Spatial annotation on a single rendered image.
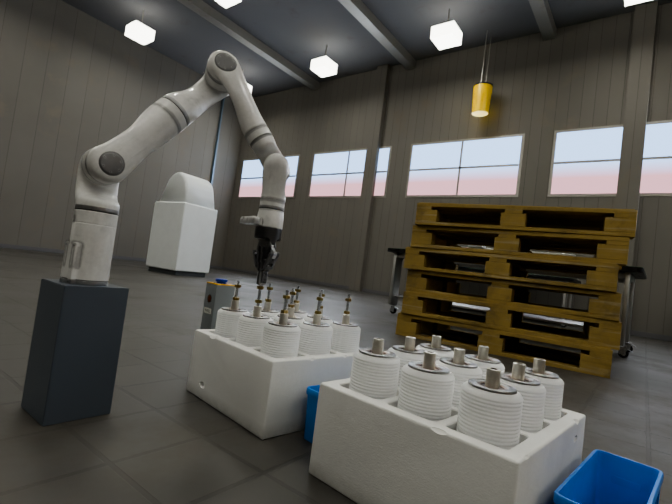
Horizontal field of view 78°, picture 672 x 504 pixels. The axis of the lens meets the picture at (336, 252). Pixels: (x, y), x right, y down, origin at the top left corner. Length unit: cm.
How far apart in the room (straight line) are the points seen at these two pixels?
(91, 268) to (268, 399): 51
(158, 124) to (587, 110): 811
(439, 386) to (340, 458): 24
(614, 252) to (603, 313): 36
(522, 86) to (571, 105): 100
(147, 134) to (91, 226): 26
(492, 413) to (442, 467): 11
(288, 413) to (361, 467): 30
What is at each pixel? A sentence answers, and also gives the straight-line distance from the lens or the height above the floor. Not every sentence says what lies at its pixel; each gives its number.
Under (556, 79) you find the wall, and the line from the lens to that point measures 911.
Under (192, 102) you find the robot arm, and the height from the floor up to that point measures 80.
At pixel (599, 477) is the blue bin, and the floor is 7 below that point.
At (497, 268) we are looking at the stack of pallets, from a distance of 291.
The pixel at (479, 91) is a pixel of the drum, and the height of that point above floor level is 415.
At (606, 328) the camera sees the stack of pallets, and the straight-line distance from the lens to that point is 288.
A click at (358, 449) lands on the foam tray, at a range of 82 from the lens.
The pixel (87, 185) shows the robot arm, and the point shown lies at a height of 53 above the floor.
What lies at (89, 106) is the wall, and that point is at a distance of 1143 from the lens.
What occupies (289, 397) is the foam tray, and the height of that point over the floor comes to 9.
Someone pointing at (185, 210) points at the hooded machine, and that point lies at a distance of 706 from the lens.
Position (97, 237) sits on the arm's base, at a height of 41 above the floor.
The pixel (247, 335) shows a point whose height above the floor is 21.
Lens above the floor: 41
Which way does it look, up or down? 3 degrees up
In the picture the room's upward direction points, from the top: 7 degrees clockwise
